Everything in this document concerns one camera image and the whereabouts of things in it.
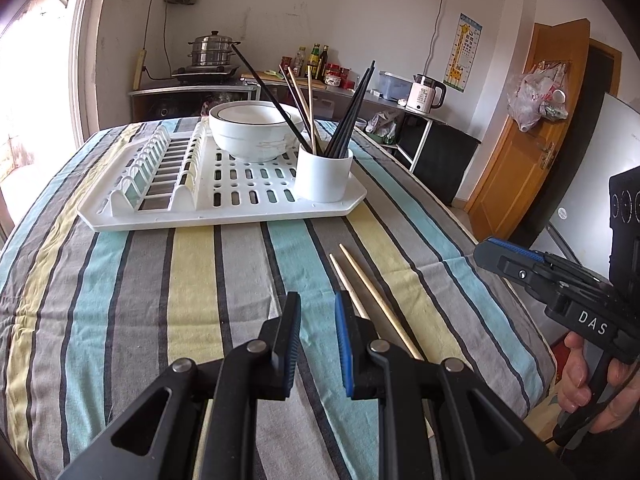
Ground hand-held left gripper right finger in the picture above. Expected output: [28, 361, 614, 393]
[334, 289, 576, 480]

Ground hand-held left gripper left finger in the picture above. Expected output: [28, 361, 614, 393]
[56, 291, 303, 480]

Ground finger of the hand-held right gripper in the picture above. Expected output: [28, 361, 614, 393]
[486, 238, 584, 276]
[473, 242, 567, 301]

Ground wooden chopstick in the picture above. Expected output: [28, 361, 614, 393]
[286, 66, 317, 155]
[338, 243, 425, 361]
[328, 253, 372, 322]
[306, 76, 317, 155]

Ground white utensil cup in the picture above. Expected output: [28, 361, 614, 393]
[293, 142, 355, 205]

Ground person's right hand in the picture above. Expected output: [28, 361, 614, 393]
[556, 332, 640, 434]

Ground wooden door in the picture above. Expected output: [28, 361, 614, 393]
[467, 18, 591, 242]

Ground white refrigerator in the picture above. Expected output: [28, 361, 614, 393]
[529, 92, 640, 288]

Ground hanging plastic bags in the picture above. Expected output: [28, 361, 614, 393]
[507, 61, 571, 134]

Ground striped tablecloth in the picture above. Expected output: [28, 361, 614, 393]
[0, 115, 559, 480]

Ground plastic bag with greens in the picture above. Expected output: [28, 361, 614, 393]
[366, 111, 401, 145]

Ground white electric kettle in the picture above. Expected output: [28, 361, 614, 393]
[404, 73, 448, 115]

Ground white plastic dish rack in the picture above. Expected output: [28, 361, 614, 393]
[76, 119, 369, 234]

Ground white bowl with black rim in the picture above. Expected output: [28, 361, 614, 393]
[208, 100, 301, 164]
[275, 103, 307, 137]

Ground clear plastic storage box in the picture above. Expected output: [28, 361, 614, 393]
[378, 70, 419, 101]

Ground metal stove cabinet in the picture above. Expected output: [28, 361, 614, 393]
[128, 82, 261, 124]

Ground black gas stove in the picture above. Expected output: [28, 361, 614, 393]
[171, 62, 242, 85]

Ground steel steamer pot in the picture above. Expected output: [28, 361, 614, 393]
[187, 30, 242, 68]

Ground sliding glass door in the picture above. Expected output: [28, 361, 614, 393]
[0, 0, 106, 241]

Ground black panel white frame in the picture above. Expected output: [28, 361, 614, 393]
[399, 114, 484, 207]

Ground giraffe wall poster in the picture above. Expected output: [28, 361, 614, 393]
[446, 13, 483, 94]

